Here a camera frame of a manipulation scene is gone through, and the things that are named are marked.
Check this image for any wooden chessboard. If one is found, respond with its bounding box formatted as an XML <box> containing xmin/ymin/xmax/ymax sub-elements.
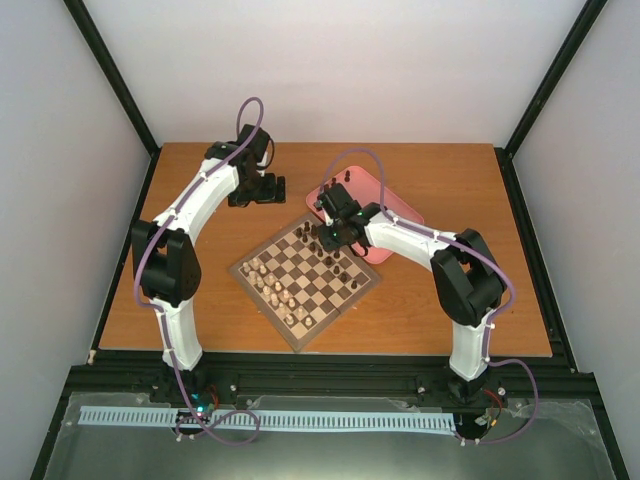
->
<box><xmin>229</xmin><ymin>213</ymin><xmax>381</xmax><ymax>353</ymax></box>

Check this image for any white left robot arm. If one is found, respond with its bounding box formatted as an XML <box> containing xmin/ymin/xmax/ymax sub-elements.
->
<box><xmin>131</xmin><ymin>124</ymin><xmax>286</xmax><ymax>403</ymax></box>

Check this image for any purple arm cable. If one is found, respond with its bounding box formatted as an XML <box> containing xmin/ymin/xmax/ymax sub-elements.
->
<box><xmin>322</xmin><ymin>147</ymin><xmax>540</xmax><ymax>446</ymax></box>
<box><xmin>134</xmin><ymin>96</ymin><xmax>262</xmax><ymax>446</ymax></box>

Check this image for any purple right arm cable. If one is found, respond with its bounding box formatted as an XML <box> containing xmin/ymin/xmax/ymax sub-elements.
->
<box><xmin>322</xmin><ymin>147</ymin><xmax>540</xmax><ymax>446</ymax></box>

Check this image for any black aluminium frame rail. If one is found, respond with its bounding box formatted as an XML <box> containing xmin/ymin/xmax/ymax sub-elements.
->
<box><xmin>63</xmin><ymin>350</ymin><xmax>602</xmax><ymax>410</ymax></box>

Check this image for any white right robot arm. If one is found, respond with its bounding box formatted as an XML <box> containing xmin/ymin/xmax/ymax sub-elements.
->
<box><xmin>314</xmin><ymin>184</ymin><xmax>506</xmax><ymax>404</ymax></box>

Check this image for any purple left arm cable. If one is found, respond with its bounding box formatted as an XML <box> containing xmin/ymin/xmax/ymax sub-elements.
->
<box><xmin>134</xmin><ymin>96</ymin><xmax>262</xmax><ymax>446</ymax></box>

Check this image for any light blue cable duct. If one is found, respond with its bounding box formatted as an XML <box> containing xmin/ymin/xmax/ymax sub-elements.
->
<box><xmin>78</xmin><ymin>406</ymin><xmax>455</xmax><ymax>435</ymax></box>

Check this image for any pink tray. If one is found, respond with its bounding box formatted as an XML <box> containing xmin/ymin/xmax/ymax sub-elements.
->
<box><xmin>305</xmin><ymin>164</ymin><xmax>426</xmax><ymax>264</ymax></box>

